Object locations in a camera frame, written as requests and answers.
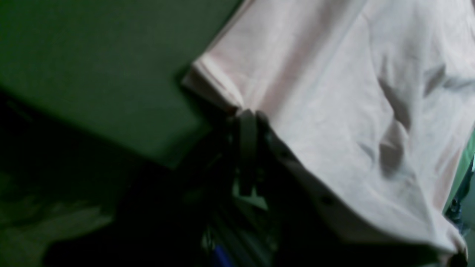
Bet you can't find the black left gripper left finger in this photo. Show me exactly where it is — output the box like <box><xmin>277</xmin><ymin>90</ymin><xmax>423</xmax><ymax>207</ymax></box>
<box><xmin>45</xmin><ymin>116</ymin><xmax>239</xmax><ymax>267</ymax></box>

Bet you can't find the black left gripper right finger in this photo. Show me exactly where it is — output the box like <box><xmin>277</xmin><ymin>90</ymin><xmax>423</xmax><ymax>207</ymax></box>
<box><xmin>255</xmin><ymin>111</ymin><xmax>468</xmax><ymax>267</ymax></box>

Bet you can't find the green table cloth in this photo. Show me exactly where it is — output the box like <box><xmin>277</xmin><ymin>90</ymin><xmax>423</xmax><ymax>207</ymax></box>
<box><xmin>1</xmin><ymin>0</ymin><xmax>312</xmax><ymax>267</ymax></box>

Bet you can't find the pink t-shirt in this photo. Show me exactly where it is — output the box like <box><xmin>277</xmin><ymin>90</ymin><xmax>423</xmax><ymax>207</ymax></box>
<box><xmin>183</xmin><ymin>0</ymin><xmax>474</xmax><ymax>254</ymax></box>

